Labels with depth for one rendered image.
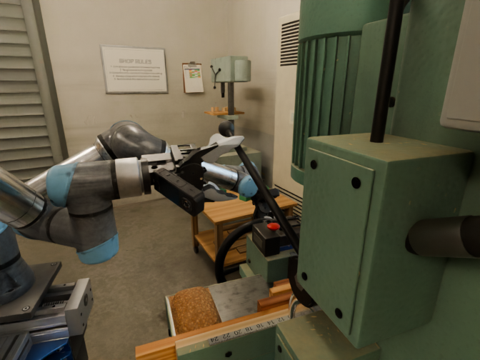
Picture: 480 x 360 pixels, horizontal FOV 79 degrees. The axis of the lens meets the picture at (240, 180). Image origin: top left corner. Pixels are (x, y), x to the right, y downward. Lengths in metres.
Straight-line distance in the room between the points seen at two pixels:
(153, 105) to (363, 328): 3.31
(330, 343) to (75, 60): 3.24
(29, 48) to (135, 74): 0.90
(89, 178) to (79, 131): 2.84
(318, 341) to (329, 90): 0.31
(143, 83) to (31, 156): 1.29
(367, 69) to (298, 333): 0.31
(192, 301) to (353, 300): 0.42
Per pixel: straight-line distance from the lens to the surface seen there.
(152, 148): 0.86
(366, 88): 0.38
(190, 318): 0.60
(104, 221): 0.59
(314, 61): 0.45
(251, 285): 0.72
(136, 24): 3.47
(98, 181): 0.56
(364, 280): 0.23
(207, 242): 2.31
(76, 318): 0.98
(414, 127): 0.29
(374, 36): 0.39
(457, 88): 0.19
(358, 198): 0.21
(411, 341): 0.35
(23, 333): 1.03
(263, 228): 0.72
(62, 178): 0.57
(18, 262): 0.99
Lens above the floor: 1.34
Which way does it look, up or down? 18 degrees down
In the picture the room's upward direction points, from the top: straight up
